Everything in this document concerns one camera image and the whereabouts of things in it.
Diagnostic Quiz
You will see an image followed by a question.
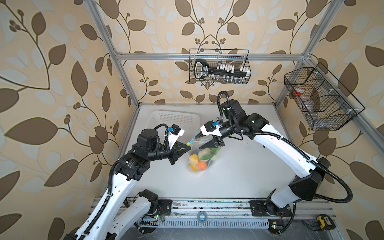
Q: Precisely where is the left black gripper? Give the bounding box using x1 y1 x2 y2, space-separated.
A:
145 141 191 165

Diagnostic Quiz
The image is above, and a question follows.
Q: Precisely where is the white garlic toy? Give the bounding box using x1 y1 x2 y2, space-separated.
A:
198 149 211 159

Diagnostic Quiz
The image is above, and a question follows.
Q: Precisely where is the yellow lemon toy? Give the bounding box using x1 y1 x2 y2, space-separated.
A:
189 154 199 165

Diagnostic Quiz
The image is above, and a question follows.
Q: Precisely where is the clear zip top bag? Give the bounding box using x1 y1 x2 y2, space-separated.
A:
187 130 222 173

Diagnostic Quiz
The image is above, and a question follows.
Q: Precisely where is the orange toy fruit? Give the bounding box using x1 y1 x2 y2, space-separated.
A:
197 161 208 171

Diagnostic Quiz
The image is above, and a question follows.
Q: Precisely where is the white plastic basket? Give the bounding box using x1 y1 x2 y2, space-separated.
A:
147 111 201 144

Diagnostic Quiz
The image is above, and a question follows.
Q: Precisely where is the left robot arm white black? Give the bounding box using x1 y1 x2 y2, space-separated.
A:
65 124 191 240

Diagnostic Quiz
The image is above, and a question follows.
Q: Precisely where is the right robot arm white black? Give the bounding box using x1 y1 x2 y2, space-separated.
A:
197 91 353 211

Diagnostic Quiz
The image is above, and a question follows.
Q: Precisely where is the blue tape roll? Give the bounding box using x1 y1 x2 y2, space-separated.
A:
197 211 208 224

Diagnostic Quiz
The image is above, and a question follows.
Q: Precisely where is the black tool with white pieces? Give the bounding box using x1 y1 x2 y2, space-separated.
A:
192 59 252 80

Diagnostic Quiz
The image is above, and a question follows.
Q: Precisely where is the red capped clear container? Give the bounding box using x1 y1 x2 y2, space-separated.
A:
293 88 305 97

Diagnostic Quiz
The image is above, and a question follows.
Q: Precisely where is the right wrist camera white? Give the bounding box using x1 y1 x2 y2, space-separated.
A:
200 121 222 137

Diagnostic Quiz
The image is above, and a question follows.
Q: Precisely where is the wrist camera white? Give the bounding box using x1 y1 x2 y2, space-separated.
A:
200 121 222 137
168 124 185 149

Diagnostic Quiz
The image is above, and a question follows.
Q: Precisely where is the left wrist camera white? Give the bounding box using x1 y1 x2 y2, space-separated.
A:
168 124 185 149

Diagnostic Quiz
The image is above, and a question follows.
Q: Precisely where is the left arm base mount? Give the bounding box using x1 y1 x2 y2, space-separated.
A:
131 199 173 217

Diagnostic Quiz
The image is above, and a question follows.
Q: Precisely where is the black wire basket back wall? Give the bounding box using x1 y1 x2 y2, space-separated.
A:
189 48 252 85

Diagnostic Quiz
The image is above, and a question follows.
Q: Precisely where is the black wire basket wall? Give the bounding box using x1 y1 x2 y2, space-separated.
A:
284 62 366 131
189 48 252 85

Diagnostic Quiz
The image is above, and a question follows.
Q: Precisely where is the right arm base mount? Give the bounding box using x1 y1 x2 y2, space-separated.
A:
249 200 293 218

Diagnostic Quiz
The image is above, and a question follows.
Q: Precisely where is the black wire basket right wall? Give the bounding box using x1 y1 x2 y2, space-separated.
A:
284 62 366 131

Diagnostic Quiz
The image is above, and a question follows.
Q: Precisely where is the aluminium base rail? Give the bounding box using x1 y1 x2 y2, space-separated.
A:
85 197 338 230

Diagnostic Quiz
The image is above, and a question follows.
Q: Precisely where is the yellow tape measure on rail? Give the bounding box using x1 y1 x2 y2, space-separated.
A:
317 214 336 231

